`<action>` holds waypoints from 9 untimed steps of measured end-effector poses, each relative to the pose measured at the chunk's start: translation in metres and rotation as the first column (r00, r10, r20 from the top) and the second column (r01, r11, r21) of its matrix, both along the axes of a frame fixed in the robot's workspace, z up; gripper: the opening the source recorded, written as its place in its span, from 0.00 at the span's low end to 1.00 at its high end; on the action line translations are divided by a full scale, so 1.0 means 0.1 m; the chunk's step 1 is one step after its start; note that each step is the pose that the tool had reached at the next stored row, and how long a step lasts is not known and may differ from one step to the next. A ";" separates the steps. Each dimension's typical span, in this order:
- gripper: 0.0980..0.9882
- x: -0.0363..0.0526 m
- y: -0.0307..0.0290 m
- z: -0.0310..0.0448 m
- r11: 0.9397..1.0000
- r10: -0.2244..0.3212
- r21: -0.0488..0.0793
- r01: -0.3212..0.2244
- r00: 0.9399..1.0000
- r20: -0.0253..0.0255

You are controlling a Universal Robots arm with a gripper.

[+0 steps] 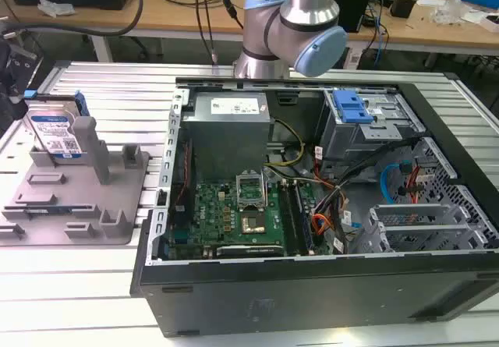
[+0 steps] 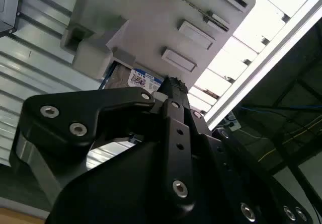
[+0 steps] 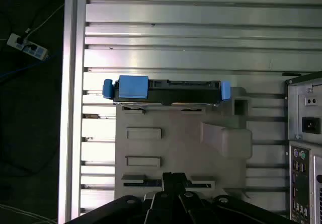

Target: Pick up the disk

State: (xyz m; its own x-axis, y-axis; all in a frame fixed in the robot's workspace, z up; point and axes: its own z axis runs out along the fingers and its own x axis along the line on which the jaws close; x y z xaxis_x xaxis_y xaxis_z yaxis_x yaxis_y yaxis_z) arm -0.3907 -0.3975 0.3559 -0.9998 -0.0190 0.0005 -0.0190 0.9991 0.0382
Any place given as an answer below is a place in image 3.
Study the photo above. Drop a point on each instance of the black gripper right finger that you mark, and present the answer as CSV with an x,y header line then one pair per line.
x,y
187,211

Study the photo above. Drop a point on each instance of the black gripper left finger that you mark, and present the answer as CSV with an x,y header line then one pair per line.
x,y
156,211

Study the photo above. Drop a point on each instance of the hard disk in blue carrier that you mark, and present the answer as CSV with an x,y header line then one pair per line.
x,y
176,93

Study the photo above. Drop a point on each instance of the dark RAM stick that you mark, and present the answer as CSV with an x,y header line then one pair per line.
x,y
143,183

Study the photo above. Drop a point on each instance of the grey parts rack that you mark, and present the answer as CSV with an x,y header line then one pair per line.
x,y
181,143

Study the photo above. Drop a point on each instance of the black rear port panel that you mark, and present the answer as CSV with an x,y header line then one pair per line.
x,y
300,183

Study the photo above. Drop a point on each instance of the silver PC case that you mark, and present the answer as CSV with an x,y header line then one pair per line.
x,y
294,108

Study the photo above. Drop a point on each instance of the black power inlet socket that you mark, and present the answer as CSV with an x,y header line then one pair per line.
x,y
311,125

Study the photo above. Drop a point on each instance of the white power strip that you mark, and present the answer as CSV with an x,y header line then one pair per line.
x,y
27,46

